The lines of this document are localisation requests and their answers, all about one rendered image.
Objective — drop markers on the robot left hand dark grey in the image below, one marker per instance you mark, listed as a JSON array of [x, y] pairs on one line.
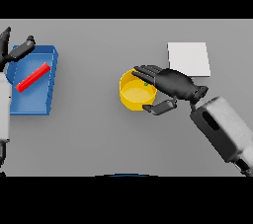
[[18, 52]]

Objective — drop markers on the robot right hand dark grey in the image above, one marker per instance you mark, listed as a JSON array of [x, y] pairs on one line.
[[173, 81]]

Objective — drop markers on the robot left arm light grey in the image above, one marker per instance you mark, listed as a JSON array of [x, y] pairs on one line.
[[4, 109]]

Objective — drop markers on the green nut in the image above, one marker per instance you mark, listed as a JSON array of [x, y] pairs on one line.
[[146, 84]]

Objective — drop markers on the pale square measuring scale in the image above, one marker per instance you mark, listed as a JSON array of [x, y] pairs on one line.
[[189, 59]]

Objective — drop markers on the red beaker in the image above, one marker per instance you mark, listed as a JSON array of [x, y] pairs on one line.
[[33, 77]]

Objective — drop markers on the yellow bowl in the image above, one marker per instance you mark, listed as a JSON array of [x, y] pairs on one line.
[[136, 95]]

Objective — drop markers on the blue tray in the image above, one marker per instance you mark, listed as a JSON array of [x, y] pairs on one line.
[[33, 81]]

